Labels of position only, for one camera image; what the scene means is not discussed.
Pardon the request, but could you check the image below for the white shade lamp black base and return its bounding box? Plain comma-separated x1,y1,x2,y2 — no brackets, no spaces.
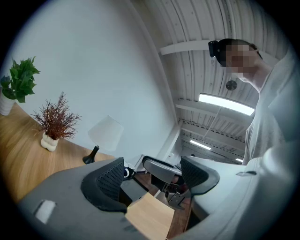
82,114,124,165

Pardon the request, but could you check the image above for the person's head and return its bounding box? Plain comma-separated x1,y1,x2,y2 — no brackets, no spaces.
217,38,273,93

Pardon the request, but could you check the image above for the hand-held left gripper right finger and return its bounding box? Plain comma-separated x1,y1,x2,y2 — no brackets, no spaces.
180,156,220,196

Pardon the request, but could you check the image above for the green plant in white pot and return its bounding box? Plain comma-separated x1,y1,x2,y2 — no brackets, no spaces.
0,56,41,117

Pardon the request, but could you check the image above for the red-brown plant in white vase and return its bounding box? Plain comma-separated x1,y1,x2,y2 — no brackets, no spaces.
30,91,82,152

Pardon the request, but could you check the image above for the grey office chair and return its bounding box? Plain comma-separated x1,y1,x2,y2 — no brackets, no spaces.
142,155,192,210

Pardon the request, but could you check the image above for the person's white shirt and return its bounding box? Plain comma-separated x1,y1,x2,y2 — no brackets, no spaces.
242,46,300,166

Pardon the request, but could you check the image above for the black head-worn camera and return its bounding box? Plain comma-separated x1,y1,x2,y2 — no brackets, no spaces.
208,40,220,58

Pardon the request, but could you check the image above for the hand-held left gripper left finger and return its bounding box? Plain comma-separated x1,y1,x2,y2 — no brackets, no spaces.
81,157,128,214

